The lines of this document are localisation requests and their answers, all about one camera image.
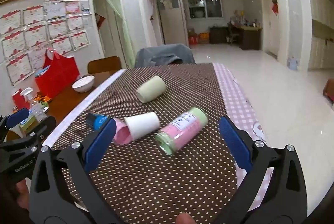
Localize brown low stool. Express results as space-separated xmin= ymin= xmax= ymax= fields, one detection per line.
xmin=323 ymin=78 xmax=334 ymax=108

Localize person's left hand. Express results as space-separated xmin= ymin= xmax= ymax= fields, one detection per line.
xmin=16 ymin=179 xmax=29 ymax=210

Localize grey covered chair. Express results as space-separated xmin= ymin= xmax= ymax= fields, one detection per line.
xmin=135 ymin=43 xmax=195 ymax=68

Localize green tissue box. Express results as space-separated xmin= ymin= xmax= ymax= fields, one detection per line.
xmin=19 ymin=115 xmax=36 ymax=132

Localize red gift bag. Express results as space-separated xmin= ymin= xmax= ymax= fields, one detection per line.
xmin=34 ymin=49 xmax=80 ymax=98

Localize red orange boxes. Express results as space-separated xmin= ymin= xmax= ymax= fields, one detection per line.
xmin=188 ymin=31 xmax=209 ymax=45

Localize pink checkered tablecloth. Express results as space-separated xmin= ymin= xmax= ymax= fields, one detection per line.
xmin=213 ymin=63 xmax=273 ymax=210

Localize person's thumb tip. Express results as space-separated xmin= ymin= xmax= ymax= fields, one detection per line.
xmin=176 ymin=213 xmax=196 ymax=224

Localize window with dark frame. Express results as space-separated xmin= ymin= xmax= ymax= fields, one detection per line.
xmin=187 ymin=0 xmax=223 ymax=19

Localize white refrigerator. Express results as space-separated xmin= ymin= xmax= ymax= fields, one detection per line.
xmin=158 ymin=0 xmax=189 ymax=47

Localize white wall cabinet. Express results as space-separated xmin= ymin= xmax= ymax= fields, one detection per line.
xmin=299 ymin=0 xmax=333 ymax=72

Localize blue black small bottle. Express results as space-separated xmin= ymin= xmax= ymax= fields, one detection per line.
xmin=85 ymin=113 xmax=109 ymax=131

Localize brown polka dot tablecloth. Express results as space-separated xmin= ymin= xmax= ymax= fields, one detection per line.
xmin=53 ymin=64 xmax=237 ymax=223

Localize clear spray bottle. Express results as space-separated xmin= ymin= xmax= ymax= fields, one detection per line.
xmin=20 ymin=87 xmax=47 ymax=123

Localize light blue bin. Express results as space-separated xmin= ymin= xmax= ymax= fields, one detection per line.
xmin=286 ymin=57 xmax=298 ymax=71

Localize green pink clear jar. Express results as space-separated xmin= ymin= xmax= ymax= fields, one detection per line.
xmin=154 ymin=107 xmax=208 ymax=156

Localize pale green cup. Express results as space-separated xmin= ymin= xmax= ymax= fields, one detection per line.
xmin=137 ymin=76 xmax=166 ymax=104

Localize white ceramic bowl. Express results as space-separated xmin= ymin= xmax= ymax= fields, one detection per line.
xmin=71 ymin=76 xmax=95 ymax=93

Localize brown wooden chair back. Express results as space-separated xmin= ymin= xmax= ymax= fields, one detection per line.
xmin=87 ymin=56 xmax=122 ymax=74

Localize pink cup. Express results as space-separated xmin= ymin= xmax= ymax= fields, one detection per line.
xmin=113 ymin=118 xmax=133 ymax=146

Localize green door curtain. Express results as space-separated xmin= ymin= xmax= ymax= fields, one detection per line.
xmin=106 ymin=0 xmax=135 ymax=68

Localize dark wooden desk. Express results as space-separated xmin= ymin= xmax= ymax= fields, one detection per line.
xmin=209 ymin=25 xmax=263 ymax=51

